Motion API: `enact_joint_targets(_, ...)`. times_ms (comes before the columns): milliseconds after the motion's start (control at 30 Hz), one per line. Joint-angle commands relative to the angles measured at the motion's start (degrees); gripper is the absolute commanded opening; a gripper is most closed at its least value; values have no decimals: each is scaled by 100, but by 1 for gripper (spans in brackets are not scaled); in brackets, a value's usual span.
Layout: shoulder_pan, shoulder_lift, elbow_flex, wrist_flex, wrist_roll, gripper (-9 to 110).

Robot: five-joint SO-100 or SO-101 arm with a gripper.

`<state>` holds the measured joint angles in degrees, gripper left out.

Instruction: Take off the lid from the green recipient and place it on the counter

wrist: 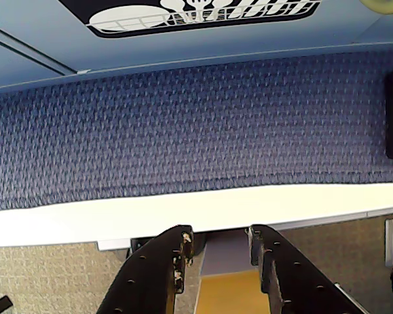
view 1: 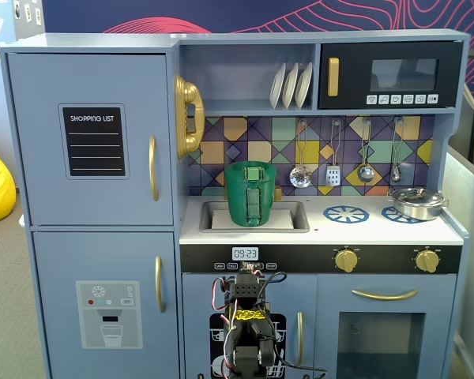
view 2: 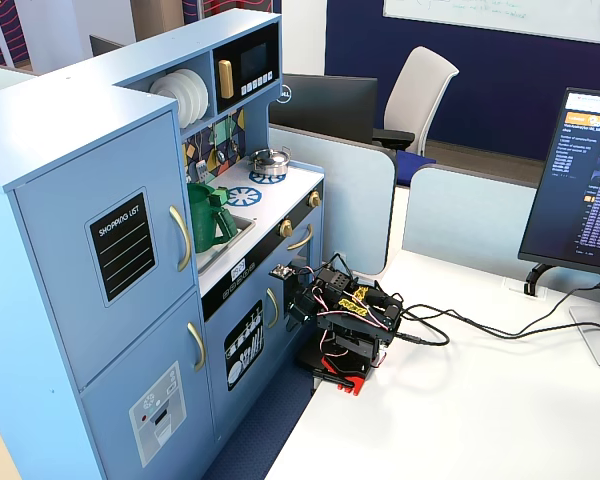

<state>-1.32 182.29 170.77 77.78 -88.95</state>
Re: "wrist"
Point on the grey wall box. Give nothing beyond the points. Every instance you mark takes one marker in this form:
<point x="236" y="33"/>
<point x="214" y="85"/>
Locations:
<point x="389" y="242"/>

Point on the black dishwasher sticker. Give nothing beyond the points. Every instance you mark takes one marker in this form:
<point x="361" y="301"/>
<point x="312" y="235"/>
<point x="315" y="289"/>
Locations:
<point x="196" y="24"/>

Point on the light blue toy kitchen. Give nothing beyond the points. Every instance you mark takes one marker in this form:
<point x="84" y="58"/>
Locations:
<point x="216" y="45"/>

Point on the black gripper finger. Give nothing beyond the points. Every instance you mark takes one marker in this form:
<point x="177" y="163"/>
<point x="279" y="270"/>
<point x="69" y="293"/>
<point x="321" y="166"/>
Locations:
<point x="294" y="278"/>
<point x="150" y="271"/>

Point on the yellow flat panel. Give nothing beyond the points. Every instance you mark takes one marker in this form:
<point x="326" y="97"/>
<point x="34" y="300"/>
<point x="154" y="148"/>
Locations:
<point x="229" y="294"/>

